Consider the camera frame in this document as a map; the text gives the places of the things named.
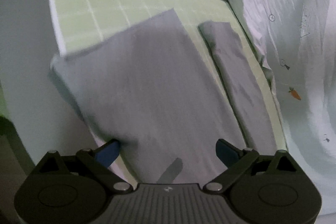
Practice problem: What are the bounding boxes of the grey sweatpants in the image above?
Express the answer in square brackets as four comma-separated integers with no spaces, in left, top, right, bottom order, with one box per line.
[51,10,277,184]

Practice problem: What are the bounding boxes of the green grid bed sheet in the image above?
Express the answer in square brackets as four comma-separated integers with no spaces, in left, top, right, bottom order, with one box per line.
[49,0,287,149]

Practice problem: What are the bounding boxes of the light blue carrot quilt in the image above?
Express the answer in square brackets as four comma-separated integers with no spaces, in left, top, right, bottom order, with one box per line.
[228,0,335,215]

